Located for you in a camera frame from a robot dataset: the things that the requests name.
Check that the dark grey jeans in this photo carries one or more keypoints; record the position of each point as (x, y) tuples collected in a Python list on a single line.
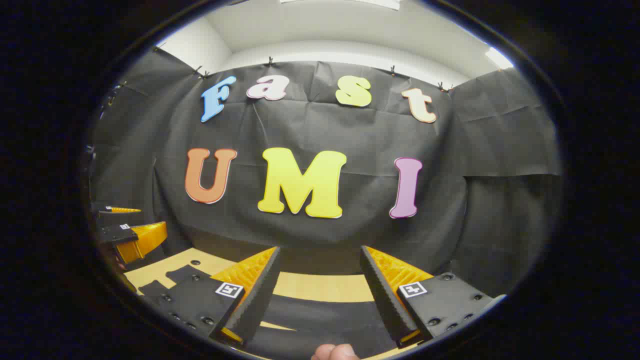
[(325, 320)]

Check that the small black cloth clip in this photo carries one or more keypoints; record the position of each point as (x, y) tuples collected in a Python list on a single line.
[(202, 74), (270, 61), (442, 88), (392, 70)]

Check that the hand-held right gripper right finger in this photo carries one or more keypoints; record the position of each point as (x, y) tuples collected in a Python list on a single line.
[(382, 292)]

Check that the black backdrop cloth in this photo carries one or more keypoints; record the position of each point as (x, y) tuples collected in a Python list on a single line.
[(310, 125)]

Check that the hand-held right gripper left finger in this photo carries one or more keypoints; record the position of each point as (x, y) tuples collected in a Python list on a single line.
[(257, 295)]

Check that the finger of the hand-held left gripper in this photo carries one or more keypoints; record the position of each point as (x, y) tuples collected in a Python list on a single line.
[(142, 237), (120, 210)]

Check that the ceiling light panel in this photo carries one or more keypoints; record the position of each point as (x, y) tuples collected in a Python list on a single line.
[(370, 3), (500, 58)]

